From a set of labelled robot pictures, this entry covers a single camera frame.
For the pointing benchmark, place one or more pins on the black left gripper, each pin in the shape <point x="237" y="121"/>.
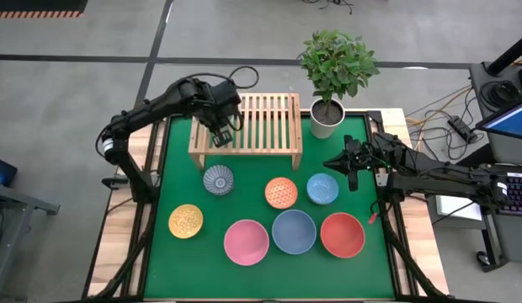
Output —
<point x="221" y="103"/>

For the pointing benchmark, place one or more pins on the monitor with blue screen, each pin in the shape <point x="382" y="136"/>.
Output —
<point x="511" y="122"/>

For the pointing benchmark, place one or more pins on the stack of plain bowls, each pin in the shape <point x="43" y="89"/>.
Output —
<point x="246" y="242"/>

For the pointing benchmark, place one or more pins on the black backlit keyboard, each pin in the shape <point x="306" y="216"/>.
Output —
<point x="520" y="193"/>

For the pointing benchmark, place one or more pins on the small orange patterned bowl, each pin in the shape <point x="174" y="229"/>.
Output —
<point x="281" y="193"/>

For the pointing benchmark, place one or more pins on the black table clamp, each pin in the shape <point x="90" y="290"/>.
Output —
<point x="113" y="182"/>

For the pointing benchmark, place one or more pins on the small red tag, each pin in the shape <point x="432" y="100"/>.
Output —
<point x="373" y="219"/>

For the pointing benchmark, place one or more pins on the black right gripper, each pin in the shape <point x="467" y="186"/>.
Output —
<point x="362" y="162"/>

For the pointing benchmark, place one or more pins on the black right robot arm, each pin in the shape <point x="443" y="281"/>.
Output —
<point x="438" y="177"/>

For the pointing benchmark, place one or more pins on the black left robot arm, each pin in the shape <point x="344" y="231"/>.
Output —
<point x="151" y="105"/>

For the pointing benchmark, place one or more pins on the green table mat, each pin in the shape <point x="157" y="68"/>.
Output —
<point x="202" y="273"/>

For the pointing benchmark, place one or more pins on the white plant pot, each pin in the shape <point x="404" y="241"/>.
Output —
<point x="324" y="130"/>

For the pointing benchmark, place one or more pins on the large blue bowl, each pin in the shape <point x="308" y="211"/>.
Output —
<point x="294" y="232"/>

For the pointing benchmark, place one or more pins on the blue diamond bowl yellow inside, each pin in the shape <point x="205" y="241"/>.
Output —
<point x="185" y="221"/>

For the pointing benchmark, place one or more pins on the small blue-white patterned bowl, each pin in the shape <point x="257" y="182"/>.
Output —
<point x="218" y="180"/>

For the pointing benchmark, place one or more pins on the black mat with hazard stripe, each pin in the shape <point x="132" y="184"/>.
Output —
<point x="33" y="5"/>

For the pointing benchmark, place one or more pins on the slatted wooden shelf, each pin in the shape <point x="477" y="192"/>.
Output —
<point x="265" y="126"/>

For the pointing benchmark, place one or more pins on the grey equipment cart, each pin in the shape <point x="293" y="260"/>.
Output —
<point x="513" y="235"/>

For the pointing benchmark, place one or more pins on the white flat box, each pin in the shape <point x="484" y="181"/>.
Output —
<point x="454" y="208"/>

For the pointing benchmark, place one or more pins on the dark grey desk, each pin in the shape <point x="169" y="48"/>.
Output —
<point x="17" y="200"/>

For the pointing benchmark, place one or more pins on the black pole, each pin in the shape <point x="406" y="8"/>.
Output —
<point x="511" y="54"/>

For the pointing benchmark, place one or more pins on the large red bowl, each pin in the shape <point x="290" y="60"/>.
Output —
<point x="342" y="235"/>

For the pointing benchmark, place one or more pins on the black caster wheel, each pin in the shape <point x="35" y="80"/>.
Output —
<point x="483" y="258"/>

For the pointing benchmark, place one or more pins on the small bowl light blue inside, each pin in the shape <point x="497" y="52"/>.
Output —
<point x="323" y="189"/>

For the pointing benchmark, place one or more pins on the black metal table frame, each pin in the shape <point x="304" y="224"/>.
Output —
<point x="398" y="261"/>

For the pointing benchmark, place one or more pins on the black device with blue light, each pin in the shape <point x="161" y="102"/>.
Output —
<point x="4" y="170"/>

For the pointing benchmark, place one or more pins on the black power strip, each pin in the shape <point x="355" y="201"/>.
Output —
<point x="461" y="128"/>

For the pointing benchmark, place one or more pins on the green leafy small tree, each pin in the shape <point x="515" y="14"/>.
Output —
<point x="337" y="63"/>

